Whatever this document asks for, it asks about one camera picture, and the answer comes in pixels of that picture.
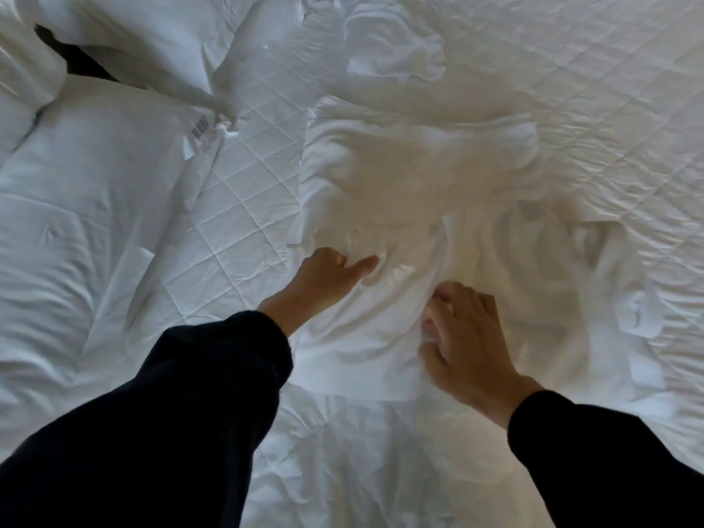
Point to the person's left hand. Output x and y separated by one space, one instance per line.
314 288

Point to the person's right hand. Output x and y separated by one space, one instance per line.
473 351

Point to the person's right thumb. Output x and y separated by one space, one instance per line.
432 361

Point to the person's left thumb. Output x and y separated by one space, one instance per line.
362 267

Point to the white bed sheet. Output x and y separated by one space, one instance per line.
396 181

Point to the person's right forearm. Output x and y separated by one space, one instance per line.
605 467

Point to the person's left forearm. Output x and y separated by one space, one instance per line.
165 434

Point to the white wrinkled flat sheet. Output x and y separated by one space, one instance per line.
357 467

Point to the large white pillow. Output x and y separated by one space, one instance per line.
82 214

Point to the white pillow with creased corner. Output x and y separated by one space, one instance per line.
165 32

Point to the white quilted mattress pad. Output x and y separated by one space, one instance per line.
605 76

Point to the small white pillow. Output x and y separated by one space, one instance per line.
25 87

